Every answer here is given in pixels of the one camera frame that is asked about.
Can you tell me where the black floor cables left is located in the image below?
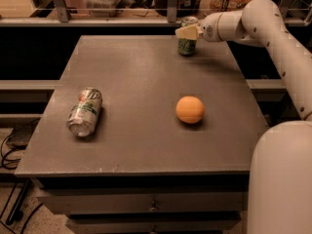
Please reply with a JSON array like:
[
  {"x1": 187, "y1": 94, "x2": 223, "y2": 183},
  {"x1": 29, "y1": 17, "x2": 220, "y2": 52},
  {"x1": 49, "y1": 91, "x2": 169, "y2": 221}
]
[{"x1": 0, "y1": 120, "x2": 43, "y2": 234}]

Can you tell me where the orange fruit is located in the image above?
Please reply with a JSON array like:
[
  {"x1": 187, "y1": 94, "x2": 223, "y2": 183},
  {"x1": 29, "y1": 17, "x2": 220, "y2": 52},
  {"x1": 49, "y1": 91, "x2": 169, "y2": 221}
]
[{"x1": 175, "y1": 97, "x2": 205, "y2": 124}]

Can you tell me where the black power adapter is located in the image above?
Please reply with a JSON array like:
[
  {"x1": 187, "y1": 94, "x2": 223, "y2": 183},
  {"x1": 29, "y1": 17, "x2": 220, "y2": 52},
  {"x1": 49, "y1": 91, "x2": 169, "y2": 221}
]
[{"x1": 6, "y1": 125, "x2": 35, "y2": 148}]

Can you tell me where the green soda can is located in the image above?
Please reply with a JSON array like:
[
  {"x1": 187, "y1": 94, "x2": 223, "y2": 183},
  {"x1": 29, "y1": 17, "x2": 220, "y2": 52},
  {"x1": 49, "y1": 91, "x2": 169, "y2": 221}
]
[{"x1": 178, "y1": 17, "x2": 198, "y2": 56}]

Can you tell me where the grey metal railing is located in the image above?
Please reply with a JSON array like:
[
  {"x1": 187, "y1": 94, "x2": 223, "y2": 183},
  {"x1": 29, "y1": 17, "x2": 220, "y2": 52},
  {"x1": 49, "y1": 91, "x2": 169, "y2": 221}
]
[{"x1": 0, "y1": 0, "x2": 312, "y2": 26}]

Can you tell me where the clear plastic container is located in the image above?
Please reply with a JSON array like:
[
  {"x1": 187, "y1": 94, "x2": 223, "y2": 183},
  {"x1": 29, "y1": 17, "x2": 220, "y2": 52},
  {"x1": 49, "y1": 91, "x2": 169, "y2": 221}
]
[{"x1": 84, "y1": 0, "x2": 121, "y2": 18}]

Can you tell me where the white 7up can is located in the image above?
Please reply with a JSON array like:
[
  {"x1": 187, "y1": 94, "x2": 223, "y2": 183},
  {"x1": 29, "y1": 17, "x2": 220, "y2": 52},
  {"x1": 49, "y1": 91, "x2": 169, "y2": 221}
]
[{"x1": 66, "y1": 88, "x2": 102, "y2": 137}]

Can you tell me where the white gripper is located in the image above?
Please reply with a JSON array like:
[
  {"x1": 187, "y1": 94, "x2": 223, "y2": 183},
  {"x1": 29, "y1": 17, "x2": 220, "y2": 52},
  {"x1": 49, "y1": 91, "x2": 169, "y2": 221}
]
[{"x1": 175, "y1": 13, "x2": 222, "y2": 42}]

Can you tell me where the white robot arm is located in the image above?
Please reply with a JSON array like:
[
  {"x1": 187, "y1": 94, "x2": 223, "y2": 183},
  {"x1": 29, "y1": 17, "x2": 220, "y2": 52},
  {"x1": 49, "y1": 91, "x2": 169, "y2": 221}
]
[{"x1": 175, "y1": 0, "x2": 312, "y2": 234}]

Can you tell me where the grey drawer cabinet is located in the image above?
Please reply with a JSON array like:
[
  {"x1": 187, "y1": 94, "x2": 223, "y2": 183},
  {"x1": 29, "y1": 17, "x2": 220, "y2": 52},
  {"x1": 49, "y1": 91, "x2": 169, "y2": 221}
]
[{"x1": 17, "y1": 36, "x2": 267, "y2": 234}]

